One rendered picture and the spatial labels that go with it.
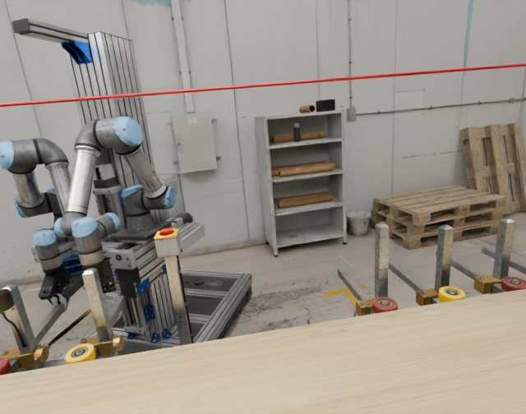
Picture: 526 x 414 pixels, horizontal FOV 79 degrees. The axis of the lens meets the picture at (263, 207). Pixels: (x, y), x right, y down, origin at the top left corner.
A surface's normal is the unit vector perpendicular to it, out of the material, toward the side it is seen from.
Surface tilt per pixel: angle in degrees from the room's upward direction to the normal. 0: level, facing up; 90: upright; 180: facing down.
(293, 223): 90
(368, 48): 90
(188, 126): 90
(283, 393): 0
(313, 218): 90
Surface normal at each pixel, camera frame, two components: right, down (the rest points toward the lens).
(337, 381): -0.08, -0.96
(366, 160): 0.23, 0.25
